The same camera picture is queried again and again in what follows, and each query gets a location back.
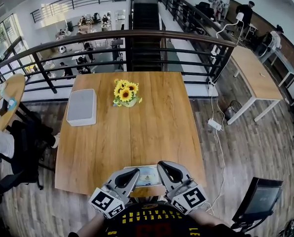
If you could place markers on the curved black metal railing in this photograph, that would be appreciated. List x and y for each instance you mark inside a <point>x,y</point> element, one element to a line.
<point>87,37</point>

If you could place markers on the white open plastic box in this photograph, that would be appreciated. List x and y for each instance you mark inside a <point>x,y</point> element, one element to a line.
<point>82,107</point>

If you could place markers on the black monitor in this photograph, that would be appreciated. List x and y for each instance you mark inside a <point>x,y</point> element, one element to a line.
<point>260,199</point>

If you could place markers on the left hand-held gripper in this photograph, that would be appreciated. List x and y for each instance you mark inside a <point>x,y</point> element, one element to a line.
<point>106,202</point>

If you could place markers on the white gooseneck desk lamp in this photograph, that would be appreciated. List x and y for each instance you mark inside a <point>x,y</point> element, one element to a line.
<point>239,16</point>

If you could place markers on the person's left forearm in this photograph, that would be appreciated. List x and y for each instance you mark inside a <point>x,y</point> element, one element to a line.
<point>91,226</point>

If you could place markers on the grey narrow table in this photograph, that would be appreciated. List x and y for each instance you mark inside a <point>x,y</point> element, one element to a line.
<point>285,65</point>

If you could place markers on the small black box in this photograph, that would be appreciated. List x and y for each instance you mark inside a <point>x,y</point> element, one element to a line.
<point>2,106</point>

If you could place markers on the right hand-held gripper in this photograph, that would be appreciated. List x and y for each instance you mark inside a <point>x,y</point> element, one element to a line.
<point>190,199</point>

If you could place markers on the round wooden table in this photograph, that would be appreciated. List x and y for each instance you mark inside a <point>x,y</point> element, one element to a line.
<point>11,88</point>

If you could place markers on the square wooden table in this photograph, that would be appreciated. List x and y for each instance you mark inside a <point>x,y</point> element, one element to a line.
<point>137,137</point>

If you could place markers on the white rectangular box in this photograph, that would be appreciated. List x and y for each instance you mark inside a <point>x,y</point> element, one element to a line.
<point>131,168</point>

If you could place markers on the black stair railing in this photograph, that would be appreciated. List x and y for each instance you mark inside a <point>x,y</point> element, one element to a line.
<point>194,13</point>

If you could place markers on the long wooden table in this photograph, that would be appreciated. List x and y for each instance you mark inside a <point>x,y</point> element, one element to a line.
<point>255,75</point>

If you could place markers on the distant seated people group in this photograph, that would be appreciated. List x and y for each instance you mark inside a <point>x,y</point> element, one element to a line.
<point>85,46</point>

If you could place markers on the person's dark printed shirt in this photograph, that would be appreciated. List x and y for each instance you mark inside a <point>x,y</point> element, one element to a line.
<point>159,221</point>

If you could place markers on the sunflower pot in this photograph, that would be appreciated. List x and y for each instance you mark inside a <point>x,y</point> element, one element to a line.
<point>126,94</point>

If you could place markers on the dark staircase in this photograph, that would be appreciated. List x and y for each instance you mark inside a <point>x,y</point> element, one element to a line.
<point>145,33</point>

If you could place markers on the person's right forearm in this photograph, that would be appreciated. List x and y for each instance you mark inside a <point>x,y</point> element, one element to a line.
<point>208,218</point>

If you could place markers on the white power strip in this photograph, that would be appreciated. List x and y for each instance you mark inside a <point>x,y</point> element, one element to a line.
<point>214,124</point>

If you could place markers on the black office chair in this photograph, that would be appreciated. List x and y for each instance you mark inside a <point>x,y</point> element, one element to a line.
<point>23,154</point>

